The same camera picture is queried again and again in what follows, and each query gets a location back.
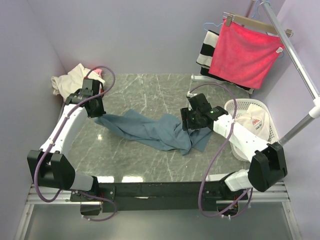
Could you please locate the pink folded t shirt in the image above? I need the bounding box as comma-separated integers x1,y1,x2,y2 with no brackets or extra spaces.
87,68,106,86

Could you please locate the blue wire hanger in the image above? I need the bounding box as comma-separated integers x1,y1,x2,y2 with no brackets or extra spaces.
203,22,223,31

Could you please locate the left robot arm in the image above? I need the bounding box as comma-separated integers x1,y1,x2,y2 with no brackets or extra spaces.
27,78,105,201

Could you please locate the metal clothes rack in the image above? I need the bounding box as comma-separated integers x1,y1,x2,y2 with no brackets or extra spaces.
245,0,320,146

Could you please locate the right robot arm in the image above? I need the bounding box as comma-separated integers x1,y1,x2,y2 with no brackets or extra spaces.
180,93,288,200

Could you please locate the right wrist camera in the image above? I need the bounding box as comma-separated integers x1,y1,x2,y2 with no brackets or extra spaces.
186,91,197,99

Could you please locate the cream folded t shirt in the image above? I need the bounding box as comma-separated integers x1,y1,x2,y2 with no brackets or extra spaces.
50,63,89,101

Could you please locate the white laundry basket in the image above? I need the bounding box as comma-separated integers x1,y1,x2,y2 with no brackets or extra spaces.
224,98,279,162

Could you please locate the white t shirt in basket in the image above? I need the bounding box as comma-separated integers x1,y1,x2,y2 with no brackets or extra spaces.
236,104,270,141

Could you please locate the wooden clip hanger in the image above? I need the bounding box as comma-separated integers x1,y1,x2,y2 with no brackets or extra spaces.
223,12,278,35

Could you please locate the blue t shirt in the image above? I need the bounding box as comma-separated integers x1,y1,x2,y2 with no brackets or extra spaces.
94,109,212,156

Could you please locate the red towel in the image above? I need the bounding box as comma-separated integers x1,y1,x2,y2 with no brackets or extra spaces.
208,20,285,89

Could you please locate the black base beam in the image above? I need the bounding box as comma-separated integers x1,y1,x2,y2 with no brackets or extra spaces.
86,180,245,213

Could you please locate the aluminium rail frame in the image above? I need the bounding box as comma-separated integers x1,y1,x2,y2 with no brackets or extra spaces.
13,182,303,240

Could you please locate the black white striped cloth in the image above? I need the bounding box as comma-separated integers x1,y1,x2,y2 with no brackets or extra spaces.
196,30,254,94

